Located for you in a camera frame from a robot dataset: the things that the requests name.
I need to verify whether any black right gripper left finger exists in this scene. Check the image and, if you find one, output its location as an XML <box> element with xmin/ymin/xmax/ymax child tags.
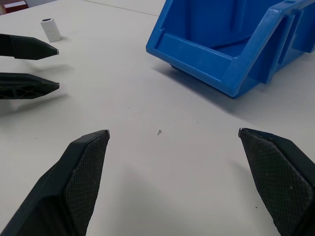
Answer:
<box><xmin>0</xmin><ymin>129</ymin><xmax>111</xmax><ymax>236</ymax></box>

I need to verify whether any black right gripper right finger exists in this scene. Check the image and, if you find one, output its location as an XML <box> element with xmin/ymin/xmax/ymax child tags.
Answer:
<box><xmin>238</xmin><ymin>127</ymin><xmax>315</xmax><ymax>236</ymax></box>

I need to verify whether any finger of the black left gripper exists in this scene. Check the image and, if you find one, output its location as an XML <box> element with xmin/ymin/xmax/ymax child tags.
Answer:
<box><xmin>0</xmin><ymin>33</ymin><xmax>60</xmax><ymax>61</ymax></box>
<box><xmin>0</xmin><ymin>72</ymin><xmax>61</xmax><ymax>100</ymax></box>

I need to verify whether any small white block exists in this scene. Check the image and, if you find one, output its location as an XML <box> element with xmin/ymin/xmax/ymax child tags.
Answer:
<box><xmin>40</xmin><ymin>17</ymin><xmax>62</xmax><ymax>43</ymax></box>

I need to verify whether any red box with white label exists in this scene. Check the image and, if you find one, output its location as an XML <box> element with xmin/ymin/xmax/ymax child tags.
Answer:
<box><xmin>0</xmin><ymin>0</ymin><xmax>28</xmax><ymax>15</ymax></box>

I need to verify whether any blue plastic storage bin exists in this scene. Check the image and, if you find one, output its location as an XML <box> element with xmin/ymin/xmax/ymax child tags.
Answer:
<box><xmin>145</xmin><ymin>0</ymin><xmax>315</xmax><ymax>100</ymax></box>

